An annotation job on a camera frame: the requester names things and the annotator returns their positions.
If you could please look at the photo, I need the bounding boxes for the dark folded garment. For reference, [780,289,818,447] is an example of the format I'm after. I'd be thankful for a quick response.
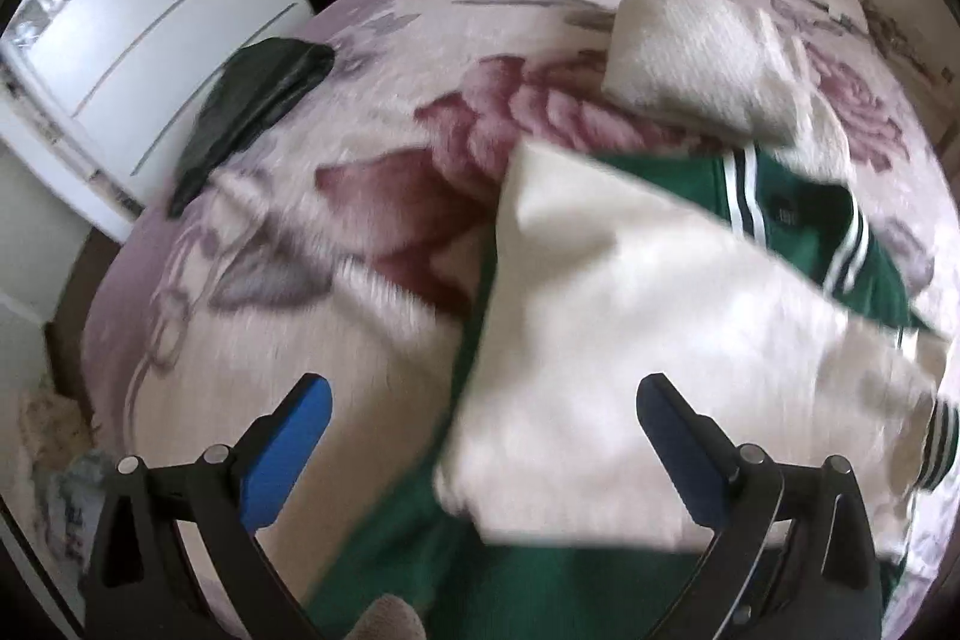
[166,38,336,220]

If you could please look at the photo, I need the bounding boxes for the white wardrobe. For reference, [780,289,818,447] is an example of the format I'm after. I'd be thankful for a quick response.
[0,0,421,244]

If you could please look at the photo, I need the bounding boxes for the light fabric pile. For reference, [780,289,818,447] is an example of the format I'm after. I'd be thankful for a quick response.
[15,385,113,581]

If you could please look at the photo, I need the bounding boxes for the floral blanket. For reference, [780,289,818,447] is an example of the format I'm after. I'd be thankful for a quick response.
[79,0,960,640]

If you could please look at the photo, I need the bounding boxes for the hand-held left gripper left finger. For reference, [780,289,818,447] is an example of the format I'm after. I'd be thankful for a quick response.
[79,372,333,640]

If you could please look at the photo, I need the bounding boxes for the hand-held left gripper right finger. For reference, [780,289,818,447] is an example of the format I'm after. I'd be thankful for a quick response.
[636,372,884,640]

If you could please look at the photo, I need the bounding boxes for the grey fuzzy cloth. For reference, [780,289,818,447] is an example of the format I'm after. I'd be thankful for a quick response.
[352,595,428,640]

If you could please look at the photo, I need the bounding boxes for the green and white jacket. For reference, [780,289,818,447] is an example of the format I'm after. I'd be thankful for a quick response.
[307,0,960,640]

